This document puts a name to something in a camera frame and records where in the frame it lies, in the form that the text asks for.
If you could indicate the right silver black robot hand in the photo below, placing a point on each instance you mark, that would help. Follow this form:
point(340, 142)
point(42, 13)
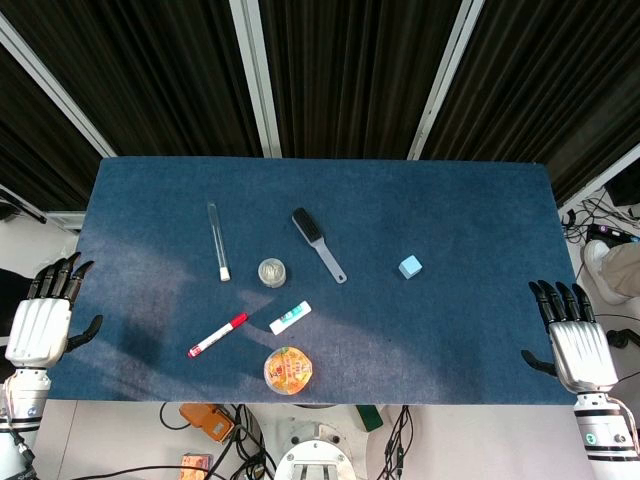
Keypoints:
point(580, 350)

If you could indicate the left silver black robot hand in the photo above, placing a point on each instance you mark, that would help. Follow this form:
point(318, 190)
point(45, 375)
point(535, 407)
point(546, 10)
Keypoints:
point(37, 327)

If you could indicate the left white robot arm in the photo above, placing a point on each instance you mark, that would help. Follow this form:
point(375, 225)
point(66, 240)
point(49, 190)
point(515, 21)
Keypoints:
point(22, 405)

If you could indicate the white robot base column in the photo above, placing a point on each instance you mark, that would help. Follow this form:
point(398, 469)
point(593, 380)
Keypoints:
point(317, 445)

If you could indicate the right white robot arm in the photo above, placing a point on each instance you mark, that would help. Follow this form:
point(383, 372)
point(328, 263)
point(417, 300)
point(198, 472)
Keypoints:
point(602, 425)

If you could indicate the light blue cube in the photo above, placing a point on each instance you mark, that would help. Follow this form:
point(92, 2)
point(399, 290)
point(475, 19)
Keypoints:
point(410, 267)

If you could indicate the white sneaker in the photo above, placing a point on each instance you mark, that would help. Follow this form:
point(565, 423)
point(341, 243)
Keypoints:
point(599, 262)

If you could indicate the beige trouser leg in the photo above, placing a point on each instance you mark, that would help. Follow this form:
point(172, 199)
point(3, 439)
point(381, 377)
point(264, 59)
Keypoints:
point(622, 270)

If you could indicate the black power strip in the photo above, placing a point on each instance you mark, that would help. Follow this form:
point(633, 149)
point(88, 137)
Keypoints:
point(607, 234)

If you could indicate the red white marker pen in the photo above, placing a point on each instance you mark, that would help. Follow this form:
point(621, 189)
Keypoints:
point(218, 335)

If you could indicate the orange handheld controller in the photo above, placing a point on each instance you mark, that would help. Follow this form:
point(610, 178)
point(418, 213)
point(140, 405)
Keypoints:
point(206, 421)

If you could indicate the clear glass test tube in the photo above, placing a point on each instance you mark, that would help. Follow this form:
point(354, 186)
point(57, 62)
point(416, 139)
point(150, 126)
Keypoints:
point(218, 240)

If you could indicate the small orange printed box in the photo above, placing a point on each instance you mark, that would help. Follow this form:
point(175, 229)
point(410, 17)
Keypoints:
point(196, 461)

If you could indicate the green block under table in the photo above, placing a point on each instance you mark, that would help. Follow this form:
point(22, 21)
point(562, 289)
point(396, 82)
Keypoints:
point(369, 416)

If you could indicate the round silver metal tin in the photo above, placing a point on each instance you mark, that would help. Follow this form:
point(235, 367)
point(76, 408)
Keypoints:
point(272, 272)

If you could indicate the small white green tube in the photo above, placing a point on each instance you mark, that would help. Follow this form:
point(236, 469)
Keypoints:
point(290, 317)

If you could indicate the orange fruit jelly cup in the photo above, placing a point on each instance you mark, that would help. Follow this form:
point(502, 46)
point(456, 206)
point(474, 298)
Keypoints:
point(288, 370)

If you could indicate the blue felt table cloth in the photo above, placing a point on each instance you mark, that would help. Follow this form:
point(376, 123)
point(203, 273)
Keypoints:
point(310, 280)

